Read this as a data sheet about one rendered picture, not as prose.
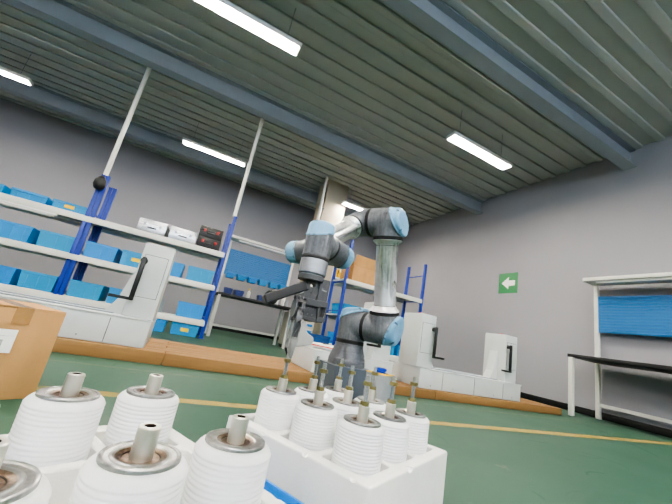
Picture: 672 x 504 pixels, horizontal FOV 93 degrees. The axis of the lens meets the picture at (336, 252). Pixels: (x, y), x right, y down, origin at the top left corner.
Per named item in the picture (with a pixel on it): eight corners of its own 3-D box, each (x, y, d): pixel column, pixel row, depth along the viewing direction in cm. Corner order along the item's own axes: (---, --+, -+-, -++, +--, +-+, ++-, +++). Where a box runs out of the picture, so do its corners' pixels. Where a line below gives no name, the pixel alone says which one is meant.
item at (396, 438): (375, 525, 62) (388, 424, 66) (345, 499, 70) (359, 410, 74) (409, 518, 67) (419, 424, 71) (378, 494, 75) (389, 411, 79)
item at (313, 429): (284, 482, 72) (301, 396, 77) (325, 493, 71) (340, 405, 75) (271, 502, 63) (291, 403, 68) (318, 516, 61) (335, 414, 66)
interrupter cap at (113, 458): (83, 453, 32) (85, 445, 32) (159, 442, 37) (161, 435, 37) (112, 487, 27) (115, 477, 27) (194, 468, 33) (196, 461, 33)
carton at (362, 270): (335, 280, 641) (339, 256, 654) (364, 289, 672) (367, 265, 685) (349, 279, 594) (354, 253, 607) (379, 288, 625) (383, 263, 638)
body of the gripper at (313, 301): (324, 325, 81) (333, 279, 84) (291, 318, 79) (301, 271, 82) (316, 324, 88) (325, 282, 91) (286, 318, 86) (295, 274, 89)
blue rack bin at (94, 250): (89, 260, 469) (95, 246, 475) (119, 266, 484) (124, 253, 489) (80, 255, 425) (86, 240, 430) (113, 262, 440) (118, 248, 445)
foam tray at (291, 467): (206, 502, 71) (228, 414, 76) (317, 467, 100) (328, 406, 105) (350, 626, 47) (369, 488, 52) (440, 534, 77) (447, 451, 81)
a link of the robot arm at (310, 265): (304, 255, 83) (298, 260, 90) (300, 272, 82) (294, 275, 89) (331, 262, 85) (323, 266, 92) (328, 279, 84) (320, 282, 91)
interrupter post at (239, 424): (221, 442, 41) (228, 414, 42) (236, 439, 43) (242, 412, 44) (232, 448, 40) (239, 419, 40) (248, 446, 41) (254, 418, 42)
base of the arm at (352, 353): (321, 359, 133) (326, 335, 136) (352, 364, 139) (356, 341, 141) (337, 365, 120) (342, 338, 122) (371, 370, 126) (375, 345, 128)
